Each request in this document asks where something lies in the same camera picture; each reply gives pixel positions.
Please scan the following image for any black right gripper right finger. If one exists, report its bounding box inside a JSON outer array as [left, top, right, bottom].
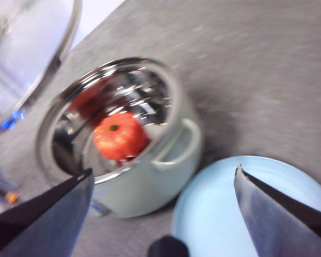
[[234, 163, 321, 257]]

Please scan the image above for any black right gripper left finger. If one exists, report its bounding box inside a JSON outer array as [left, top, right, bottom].
[[0, 168, 94, 257]]

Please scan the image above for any blue round plate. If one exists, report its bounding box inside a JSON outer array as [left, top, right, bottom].
[[171, 155, 321, 257]]

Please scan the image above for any orange toy pumpkin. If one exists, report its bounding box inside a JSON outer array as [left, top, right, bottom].
[[93, 111, 148, 161]]

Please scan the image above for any glass lid with green knob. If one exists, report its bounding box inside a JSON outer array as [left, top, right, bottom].
[[0, 0, 83, 136]]

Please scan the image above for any pale green electric steamer pot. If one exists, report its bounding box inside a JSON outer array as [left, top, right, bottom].
[[36, 56, 203, 218]]

